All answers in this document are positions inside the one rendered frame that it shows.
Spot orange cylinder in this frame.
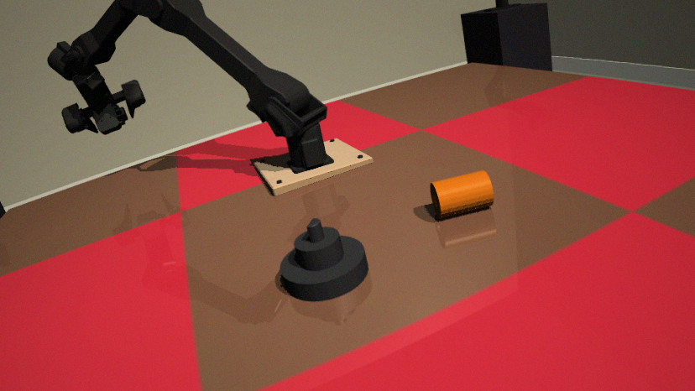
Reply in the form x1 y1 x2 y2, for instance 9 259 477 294
430 171 494 219

